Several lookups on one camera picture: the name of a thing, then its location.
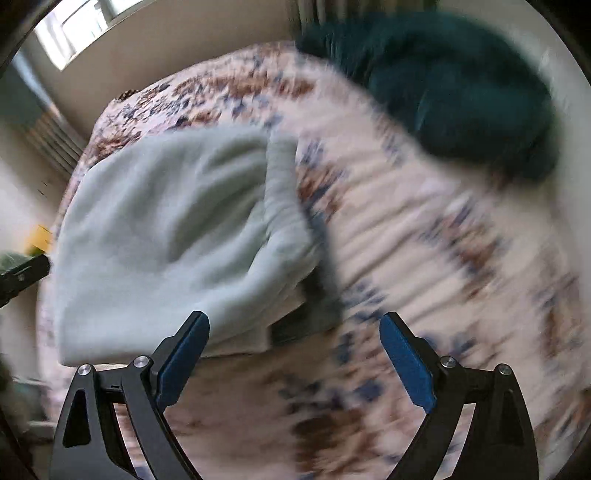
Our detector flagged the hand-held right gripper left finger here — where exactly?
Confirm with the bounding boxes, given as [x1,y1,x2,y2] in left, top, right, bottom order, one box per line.
[48,311,211,480]

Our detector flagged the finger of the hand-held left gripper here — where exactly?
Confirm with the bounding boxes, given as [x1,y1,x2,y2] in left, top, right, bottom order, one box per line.
[0,253,52,310]

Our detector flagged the yellow object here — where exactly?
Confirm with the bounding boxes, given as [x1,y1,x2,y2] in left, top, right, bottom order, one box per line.
[27,224,54,256]

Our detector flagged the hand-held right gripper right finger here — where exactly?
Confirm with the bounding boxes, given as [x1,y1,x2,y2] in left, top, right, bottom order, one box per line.
[378,311,541,480]

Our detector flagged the dark teal cloth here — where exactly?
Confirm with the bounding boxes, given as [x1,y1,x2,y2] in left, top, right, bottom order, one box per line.
[294,13,560,182]

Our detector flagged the light mint green pants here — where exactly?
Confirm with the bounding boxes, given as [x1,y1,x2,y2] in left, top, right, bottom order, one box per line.
[52,126,345,367]

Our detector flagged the window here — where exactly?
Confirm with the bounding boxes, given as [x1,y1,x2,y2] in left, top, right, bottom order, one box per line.
[34,0,155,71]

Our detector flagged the striped curtain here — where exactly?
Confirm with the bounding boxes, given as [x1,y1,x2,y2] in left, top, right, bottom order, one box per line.
[286,0,335,40]

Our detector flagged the wall radiator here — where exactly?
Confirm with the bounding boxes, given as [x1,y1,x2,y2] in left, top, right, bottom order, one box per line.
[23,105,89,182]

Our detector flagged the floral printed bedsheet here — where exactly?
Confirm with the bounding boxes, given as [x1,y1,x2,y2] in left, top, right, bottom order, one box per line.
[37,39,583,480]

